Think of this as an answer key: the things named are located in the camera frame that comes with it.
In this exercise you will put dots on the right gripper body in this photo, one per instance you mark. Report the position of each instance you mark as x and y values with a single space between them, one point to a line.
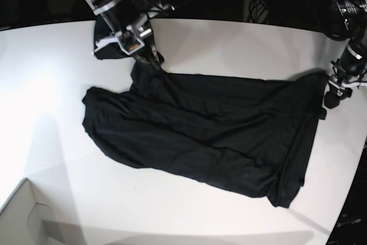
141 26

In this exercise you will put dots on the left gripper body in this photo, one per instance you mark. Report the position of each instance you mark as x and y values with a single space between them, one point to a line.
347 76

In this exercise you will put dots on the black long-sleeve t-shirt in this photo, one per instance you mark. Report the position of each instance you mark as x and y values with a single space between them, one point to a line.
235 106

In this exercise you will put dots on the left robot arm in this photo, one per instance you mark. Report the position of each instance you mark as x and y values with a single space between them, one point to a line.
353 13

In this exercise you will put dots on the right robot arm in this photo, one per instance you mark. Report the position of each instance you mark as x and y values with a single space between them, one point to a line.
126 12

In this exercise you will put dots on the white cardboard box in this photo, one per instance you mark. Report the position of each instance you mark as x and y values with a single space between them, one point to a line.
26 221

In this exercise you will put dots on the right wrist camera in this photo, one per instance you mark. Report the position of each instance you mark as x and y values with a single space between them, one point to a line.
129 43

